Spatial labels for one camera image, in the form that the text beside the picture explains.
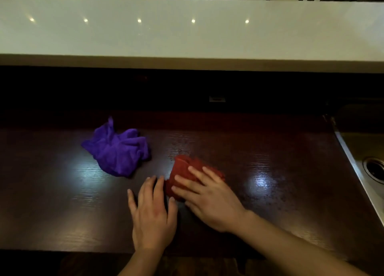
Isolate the person's right hand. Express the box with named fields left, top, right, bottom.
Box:
left=171, top=166, right=248, bottom=234

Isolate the person's left hand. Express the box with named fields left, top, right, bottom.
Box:
left=127, top=175, right=179, bottom=254

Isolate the white raised bar ledge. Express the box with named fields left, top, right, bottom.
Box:
left=0, top=0, right=384, bottom=73

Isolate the dark wooden countertop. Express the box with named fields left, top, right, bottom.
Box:
left=0, top=110, right=384, bottom=267

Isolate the person's right forearm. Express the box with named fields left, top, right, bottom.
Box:
left=234, top=211, right=370, bottom=276

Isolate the person's left forearm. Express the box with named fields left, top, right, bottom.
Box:
left=118, top=247, right=166, bottom=276

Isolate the stainless steel sink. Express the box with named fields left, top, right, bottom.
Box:
left=324, top=103, right=384, bottom=227

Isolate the round sink drain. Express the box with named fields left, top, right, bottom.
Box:
left=362, top=156, right=384, bottom=185

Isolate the red cloth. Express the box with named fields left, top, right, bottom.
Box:
left=165, top=155, right=226, bottom=201

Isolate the purple cloth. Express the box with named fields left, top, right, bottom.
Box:
left=81, top=116, right=150, bottom=178

